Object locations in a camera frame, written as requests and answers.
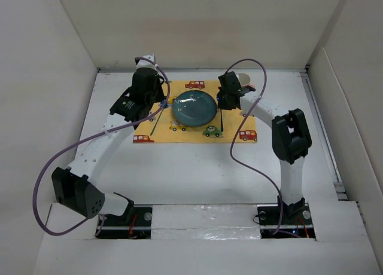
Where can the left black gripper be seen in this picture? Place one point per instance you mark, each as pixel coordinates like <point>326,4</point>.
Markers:
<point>160,96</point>

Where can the blue metal fork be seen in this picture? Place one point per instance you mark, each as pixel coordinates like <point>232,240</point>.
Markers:
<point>160,114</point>

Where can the yellow car-print cloth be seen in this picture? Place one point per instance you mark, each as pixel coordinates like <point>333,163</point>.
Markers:
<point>169,130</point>

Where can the blue metal spoon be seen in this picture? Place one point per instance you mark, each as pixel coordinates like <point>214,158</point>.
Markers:
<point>221,114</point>

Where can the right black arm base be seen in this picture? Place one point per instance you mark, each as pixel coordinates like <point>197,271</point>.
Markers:
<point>299,225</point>

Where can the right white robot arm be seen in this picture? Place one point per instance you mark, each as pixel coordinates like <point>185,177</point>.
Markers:
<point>291,138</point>

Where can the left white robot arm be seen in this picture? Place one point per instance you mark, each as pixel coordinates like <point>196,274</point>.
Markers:
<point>75,185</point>

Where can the pink and white cup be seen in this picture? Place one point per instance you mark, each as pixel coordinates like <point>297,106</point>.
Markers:
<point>244,80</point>

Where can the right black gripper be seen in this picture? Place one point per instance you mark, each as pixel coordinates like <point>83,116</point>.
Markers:
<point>221,104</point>

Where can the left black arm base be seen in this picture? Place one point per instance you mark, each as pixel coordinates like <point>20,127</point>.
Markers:
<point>137,226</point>

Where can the dark teal ceramic plate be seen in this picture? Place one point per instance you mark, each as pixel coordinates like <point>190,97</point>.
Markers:
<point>194,108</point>

